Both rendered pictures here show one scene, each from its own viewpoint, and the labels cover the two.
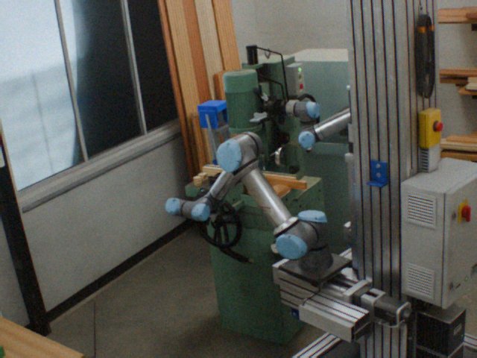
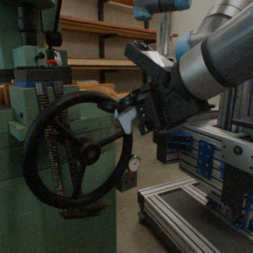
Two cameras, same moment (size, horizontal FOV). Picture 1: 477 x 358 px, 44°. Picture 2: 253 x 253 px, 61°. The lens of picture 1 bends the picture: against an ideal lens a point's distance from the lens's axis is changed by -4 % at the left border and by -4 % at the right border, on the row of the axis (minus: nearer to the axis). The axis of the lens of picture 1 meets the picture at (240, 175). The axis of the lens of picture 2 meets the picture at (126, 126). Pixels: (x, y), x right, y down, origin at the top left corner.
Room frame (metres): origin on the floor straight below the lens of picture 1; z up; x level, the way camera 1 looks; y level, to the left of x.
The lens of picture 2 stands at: (2.59, 0.59, 1.00)
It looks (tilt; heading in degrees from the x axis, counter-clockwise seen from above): 15 degrees down; 285
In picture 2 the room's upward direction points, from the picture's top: straight up
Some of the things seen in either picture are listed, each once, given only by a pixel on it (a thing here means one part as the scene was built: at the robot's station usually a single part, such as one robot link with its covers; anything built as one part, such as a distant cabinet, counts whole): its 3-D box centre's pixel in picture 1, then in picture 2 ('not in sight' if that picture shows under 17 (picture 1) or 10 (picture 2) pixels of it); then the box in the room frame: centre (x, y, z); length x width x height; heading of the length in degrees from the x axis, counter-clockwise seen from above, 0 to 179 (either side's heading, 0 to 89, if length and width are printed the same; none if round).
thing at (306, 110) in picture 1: (307, 110); not in sight; (2.76, -0.35, 1.34); 0.11 x 0.08 x 0.09; 54
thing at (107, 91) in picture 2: (276, 189); (100, 91); (2.89, -0.18, 0.92); 0.14 x 0.09 x 0.04; 144
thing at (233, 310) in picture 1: (271, 261); (39, 216); (3.18, -0.12, 0.36); 0.58 x 0.45 x 0.71; 144
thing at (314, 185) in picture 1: (265, 198); (29, 131); (3.18, -0.13, 0.76); 0.57 x 0.45 x 0.09; 144
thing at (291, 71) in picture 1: (294, 79); not in sight; (3.26, -0.36, 1.40); 0.10 x 0.06 x 0.16; 144
